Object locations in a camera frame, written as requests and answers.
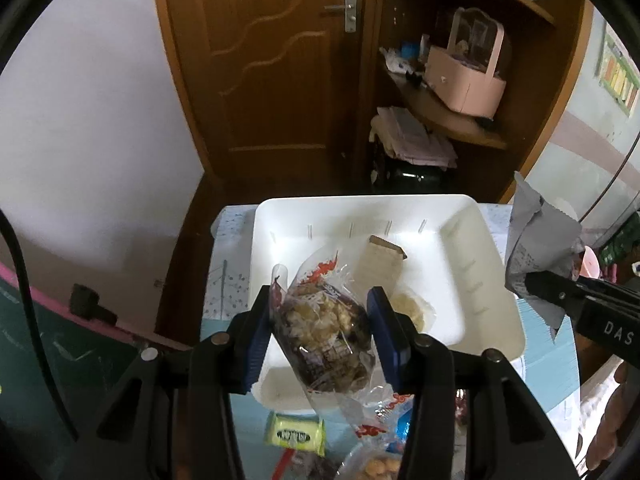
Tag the black glossy jar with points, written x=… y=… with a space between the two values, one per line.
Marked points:
x=410 y=177

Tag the black clip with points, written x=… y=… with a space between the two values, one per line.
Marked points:
x=85 y=302

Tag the brown wooden door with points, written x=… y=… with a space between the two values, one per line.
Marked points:
x=280 y=85

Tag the blue shiny packet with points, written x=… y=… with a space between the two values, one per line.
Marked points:
x=403 y=427

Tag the person's right hand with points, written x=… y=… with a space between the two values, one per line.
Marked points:
x=607 y=425

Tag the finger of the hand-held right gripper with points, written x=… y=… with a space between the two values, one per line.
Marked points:
x=547 y=285

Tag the folded pink cloths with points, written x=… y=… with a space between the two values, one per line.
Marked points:
x=410 y=135

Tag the dark red snack packet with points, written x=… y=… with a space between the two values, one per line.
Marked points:
x=310 y=466

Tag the patterned tablecloth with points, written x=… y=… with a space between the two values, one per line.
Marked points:
x=230 y=280

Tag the yellow green snack packet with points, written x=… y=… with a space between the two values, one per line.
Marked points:
x=295 y=432

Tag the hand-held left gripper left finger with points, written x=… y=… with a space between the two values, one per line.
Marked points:
x=257 y=340

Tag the blue item on shelf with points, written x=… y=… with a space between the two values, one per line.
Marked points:
x=410 y=51

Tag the brown beige wafer packet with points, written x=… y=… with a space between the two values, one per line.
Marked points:
x=375 y=265

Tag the clear packet brown candies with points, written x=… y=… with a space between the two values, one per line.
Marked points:
x=320 y=330

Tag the grey paper packet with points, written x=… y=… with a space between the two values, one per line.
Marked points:
x=535 y=250

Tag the wall poster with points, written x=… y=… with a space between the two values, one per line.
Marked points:
x=617 y=72

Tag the white clutter on shelf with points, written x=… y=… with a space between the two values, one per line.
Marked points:
x=395 y=64

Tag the white plastic tray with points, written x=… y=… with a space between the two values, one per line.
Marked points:
x=450 y=240

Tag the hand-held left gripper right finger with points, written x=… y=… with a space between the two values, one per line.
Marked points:
x=386 y=340

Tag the pale snack clear packet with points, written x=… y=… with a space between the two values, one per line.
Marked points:
x=412 y=310

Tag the pink framed green chalkboard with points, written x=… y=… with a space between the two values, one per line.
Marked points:
x=30 y=360

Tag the wooden corner shelf cabinet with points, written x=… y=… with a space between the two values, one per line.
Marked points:
x=500 y=160

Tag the clear packet orange snacks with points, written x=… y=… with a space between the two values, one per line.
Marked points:
x=372 y=465

